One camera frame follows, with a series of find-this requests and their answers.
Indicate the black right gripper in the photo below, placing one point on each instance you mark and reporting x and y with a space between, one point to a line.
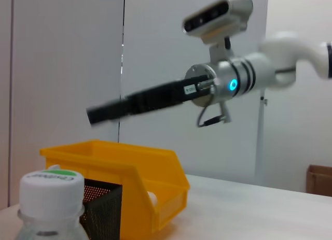
166 95

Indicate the clear bottle with green label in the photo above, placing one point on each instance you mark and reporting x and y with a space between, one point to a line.
49 198

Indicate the white and silver right robot arm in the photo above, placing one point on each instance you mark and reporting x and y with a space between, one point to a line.
259 69

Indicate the black mesh pen holder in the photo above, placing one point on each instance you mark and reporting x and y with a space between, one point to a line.
103 209

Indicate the yellow plastic bin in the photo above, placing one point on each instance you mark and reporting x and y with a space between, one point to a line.
129 167

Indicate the white stand pole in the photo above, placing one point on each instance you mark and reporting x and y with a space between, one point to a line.
260 136

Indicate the brown cardboard box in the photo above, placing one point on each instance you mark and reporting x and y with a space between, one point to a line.
320 179

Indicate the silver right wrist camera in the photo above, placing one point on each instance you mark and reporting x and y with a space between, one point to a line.
215 14

